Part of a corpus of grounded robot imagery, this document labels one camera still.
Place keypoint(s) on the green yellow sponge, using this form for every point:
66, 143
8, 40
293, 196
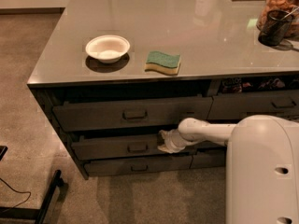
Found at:
163, 63

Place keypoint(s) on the black mesh cup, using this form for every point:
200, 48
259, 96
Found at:
275, 27

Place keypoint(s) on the white paper bowl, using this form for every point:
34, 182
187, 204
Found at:
107, 48

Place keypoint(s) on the black stand leg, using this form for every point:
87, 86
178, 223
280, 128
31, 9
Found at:
32, 185

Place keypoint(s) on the glass jar of snacks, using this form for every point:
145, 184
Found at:
285, 5

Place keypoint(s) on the grey kitchen island cabinet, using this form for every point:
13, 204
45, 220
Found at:
216, 39

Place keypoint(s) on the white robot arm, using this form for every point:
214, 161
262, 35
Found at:
262, 165

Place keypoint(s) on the grey drawer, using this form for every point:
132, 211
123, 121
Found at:
241, 105
138, 165
130, 113
208, 159
117, 147

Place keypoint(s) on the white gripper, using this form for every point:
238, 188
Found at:
171, 142

